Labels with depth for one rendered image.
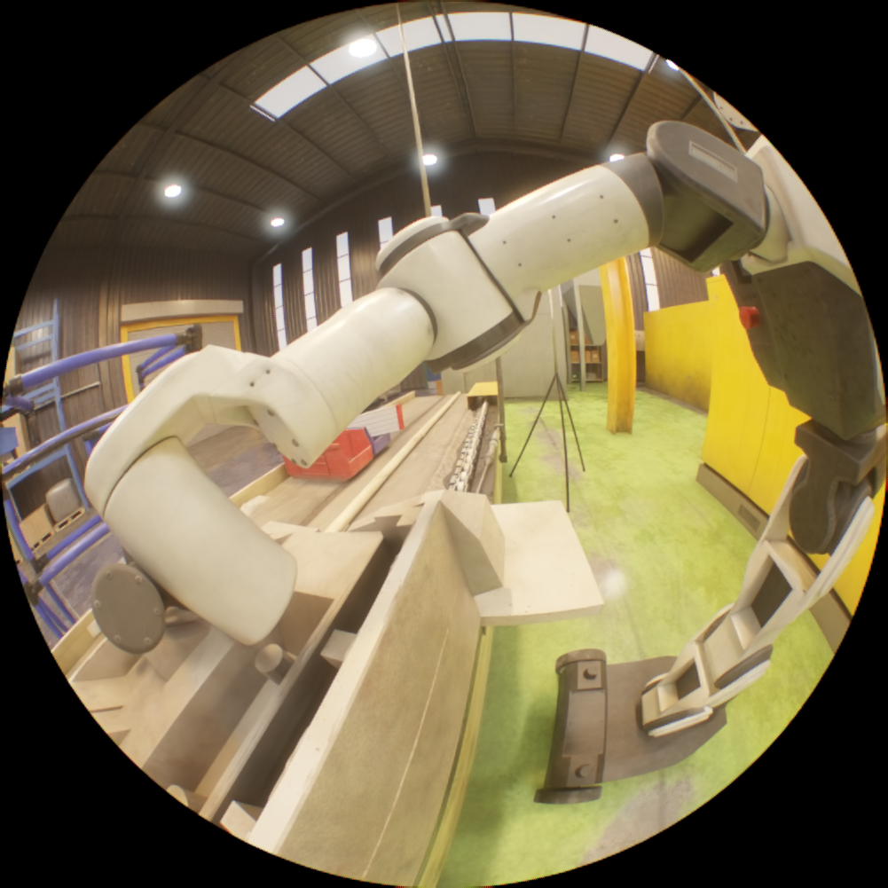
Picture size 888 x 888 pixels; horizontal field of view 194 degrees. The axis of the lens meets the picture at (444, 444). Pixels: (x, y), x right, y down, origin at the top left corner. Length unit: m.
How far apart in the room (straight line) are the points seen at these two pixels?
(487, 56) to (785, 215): 9.58
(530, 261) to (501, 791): 1.24
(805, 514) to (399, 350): 0.53
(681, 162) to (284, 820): 0.42
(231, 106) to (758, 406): 10.56
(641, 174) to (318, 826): 0.42
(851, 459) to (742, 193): 0.29
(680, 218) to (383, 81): 9.52
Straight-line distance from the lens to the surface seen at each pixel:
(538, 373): 5.82
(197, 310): 11.73
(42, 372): 0.70
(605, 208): 0.24
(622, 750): 1.05
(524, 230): 0.23
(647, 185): 0.26
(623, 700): 1.08
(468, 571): 0.30
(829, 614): 2.19
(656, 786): 1.30
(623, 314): 3.90
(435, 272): 0.21
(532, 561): 0.47
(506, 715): 1.16
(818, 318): 0.36
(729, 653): 0.65
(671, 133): 0.30
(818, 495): 0.47
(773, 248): 0.36
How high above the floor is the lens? 1.13
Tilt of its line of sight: 19 degrees down
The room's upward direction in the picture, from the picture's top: 7 degrees counter-clockwise
